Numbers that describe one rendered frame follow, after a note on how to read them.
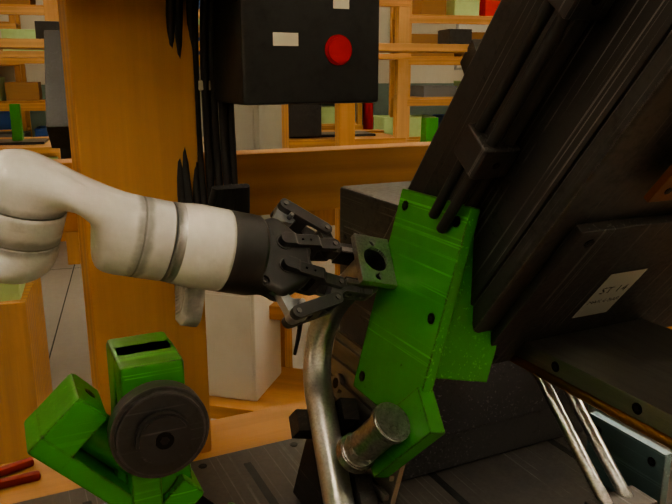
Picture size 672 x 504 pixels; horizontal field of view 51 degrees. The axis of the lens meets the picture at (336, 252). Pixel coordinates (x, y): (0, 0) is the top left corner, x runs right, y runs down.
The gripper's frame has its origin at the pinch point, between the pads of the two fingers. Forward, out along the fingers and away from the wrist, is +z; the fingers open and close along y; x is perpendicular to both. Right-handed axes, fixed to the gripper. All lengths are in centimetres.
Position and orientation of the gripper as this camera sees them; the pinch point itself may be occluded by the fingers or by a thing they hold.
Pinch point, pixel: (355, 272)
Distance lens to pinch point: 70.5
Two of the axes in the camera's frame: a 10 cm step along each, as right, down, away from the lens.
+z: 8.7, 1.5, 4.7
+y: -1.3, -8.4, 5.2
